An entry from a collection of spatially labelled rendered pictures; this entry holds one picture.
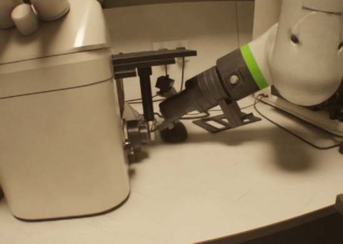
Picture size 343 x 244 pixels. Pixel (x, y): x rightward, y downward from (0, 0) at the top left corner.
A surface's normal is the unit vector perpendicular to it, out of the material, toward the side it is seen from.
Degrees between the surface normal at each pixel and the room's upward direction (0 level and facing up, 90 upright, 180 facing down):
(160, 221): 0
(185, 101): 95
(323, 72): 93
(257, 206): 0
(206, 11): 90
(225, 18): 90
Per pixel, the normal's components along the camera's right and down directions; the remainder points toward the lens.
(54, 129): 0.18, 0.26
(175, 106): 0.00, 0.11
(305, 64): -0.47, 0.25
